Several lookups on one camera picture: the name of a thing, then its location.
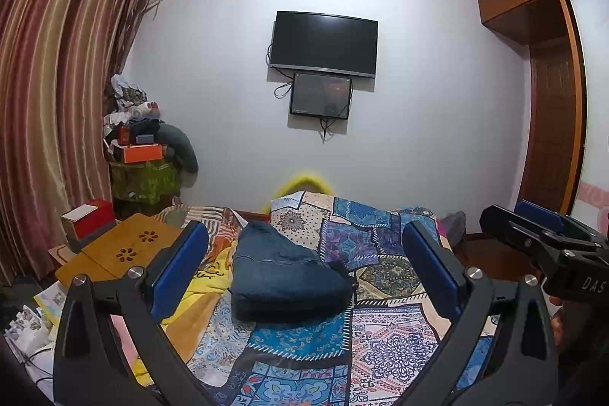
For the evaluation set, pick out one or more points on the white wardrobe sliding door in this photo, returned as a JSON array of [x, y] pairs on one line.
[[592, 78]]

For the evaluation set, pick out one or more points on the wooden lap desk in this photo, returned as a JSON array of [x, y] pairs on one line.
[[119, 244]]

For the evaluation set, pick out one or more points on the black garment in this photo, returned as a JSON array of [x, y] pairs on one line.
[[343, 275]]

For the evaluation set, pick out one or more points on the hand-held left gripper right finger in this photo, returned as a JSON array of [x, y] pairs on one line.
[[430, 273]]

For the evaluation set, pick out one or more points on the blue denim jacket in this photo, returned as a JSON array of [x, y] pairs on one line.
[[285, 277]]

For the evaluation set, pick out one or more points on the white printed plastic bag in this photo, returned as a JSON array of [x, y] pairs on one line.
[[33, 320]]

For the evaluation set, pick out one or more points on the grey purple backpack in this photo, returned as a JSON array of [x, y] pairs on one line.
[[454, 227]]

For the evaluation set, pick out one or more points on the black wall television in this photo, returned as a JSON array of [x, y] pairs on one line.
[[323, 42]]

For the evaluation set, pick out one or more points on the pile of clutter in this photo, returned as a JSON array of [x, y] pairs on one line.
[[128, 106]]

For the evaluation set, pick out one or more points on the yellow pillow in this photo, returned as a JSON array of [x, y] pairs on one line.
[[304, 183]]

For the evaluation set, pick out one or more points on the striped brown curtain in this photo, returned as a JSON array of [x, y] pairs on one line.
[[57, 78]]

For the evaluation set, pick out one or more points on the small wall monitor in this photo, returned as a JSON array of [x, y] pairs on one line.
[[321, 94]]

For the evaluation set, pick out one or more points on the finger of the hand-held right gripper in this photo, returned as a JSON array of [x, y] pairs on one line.
[[542, 213], [514, 230]]

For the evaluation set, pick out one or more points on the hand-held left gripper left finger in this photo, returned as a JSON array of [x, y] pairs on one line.
[[183, 263]]

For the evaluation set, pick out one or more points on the brown wooden door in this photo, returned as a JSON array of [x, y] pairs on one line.
[[552, 125]]

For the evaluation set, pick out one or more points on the green patterned cloth cover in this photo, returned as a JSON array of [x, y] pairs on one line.
[[142, 185]]

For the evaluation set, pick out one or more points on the red and white box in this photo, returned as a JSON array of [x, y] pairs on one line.
[[88, 223]]

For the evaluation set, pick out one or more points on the person's right hand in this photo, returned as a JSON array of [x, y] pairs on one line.
[[564, 325]]

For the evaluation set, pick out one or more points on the orange box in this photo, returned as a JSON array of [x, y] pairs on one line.
[[142, 153]]

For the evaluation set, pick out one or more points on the patchwork printed bedspread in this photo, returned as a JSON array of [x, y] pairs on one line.
[[380, 339]]

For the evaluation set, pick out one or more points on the yellow fleece blanket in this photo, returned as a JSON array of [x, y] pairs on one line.
[[204, 292]]

